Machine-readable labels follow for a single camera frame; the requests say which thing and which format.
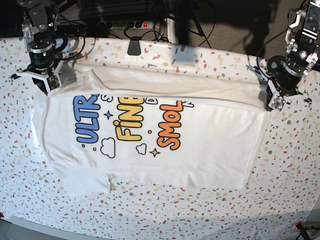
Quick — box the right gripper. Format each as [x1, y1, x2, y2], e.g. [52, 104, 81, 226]
[27, 42, 77, 96]

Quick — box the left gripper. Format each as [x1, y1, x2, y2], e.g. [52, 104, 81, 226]
[259, 56, 312, 112]

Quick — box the white printed T-shirt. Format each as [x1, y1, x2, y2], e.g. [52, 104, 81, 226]
[32, 70, 269, 195]

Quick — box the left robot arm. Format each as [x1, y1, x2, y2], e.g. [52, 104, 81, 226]
[255, 0, 320, 112]

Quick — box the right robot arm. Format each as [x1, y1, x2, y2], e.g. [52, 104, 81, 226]
[10, 0, 81, 94]

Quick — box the white power strip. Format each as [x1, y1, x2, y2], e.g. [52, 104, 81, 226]
[97, 20, 155, 30]

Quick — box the black table clamp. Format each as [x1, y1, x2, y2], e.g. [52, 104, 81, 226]
[127, 36, 142, 56]

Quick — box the terrazzo pattern table cloth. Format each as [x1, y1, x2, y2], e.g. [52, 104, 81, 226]
[0, 38, 320, 240]

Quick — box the red clamp right corner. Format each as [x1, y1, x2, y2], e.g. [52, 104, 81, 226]
[295, 221, 303, 231]

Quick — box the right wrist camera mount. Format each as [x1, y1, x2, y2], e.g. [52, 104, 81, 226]
[11, 61, 64, 93]

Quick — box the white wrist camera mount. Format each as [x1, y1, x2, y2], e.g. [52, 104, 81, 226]
[264, 85, 291, 112]

